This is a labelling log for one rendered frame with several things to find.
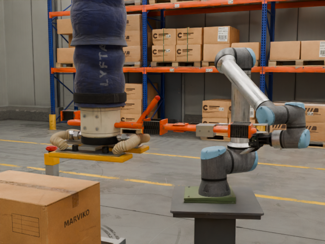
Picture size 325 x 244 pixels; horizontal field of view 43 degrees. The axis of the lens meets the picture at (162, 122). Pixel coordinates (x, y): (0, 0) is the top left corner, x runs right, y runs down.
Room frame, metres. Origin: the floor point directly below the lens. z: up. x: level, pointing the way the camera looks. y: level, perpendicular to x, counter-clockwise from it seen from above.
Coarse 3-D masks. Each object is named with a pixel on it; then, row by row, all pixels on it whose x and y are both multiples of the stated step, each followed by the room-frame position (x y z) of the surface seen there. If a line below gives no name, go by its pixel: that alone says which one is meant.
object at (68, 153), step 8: (56, 152) 1.66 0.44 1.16; (64, 152) 1.66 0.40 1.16; (72, 152) 1.64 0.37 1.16; (80, 152) 1.63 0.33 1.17; (88, 152) 1.63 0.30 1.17; (96, 152) 1.63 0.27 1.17; (104, 152) 1.62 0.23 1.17; (112, 152) 1.63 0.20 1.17; (96, 160) 1.59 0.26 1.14; (104, 160) 1.58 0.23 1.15; (112, 160) 1.57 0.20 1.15; (120, 160) 1.56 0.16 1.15
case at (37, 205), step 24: (0, 192) 1.80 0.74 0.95; (24, 192) 1.80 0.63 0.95; (48, 192) 1.80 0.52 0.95; (72, 192) 1.80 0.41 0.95; (96, 192) 1.95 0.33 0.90; (0, 216) 1.72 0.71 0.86; (24, 216) 1.67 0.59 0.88; (48, 216) 1.63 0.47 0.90; (72, 216) 1.77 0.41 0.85; (96, 216) 1.95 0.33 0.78; (0, 240) 1.73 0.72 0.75; (24, 240) 1.67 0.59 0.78; (48, 240) 1.62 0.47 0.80; (72, 240) 1.77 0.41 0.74; (96, 240) 1.94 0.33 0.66
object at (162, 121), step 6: (144, 120) 1.64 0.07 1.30; (150, 120) 1.71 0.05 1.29; (156, 120) 1.70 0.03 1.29; (162, 120) 1.63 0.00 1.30; (144, 126) 1.63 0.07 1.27; (150, 126) 1.63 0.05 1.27; (156, 126) 1.62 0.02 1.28; (144, 132) 1.63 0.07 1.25; (150, 132) 1.62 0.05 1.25; (156, 132) 1.61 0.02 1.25; (162, 132) 1.63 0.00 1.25
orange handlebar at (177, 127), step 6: (78, 114) 2.06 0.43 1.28; (72, 120) 1.80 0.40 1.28; (78, 120) 1.80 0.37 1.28; (120, 126) 1.68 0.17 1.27; (126, 126) 1.67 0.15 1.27; (132, 126) 1.66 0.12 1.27; (138, 126) 1.65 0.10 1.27; (162, 126) 1.62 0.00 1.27; (168, 126) 1.61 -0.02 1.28; (174, 126) 1.61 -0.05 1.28; (180, 126) 1.60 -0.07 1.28; (186, 126) 1.59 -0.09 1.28; (192, 126) 1.58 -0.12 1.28; (216, 126) 1.59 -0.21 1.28; (222, 126) 1.59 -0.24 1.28; (216, 132) 1.55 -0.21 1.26; (222, 132) 1.54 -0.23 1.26; (252, 132) 1.51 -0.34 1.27
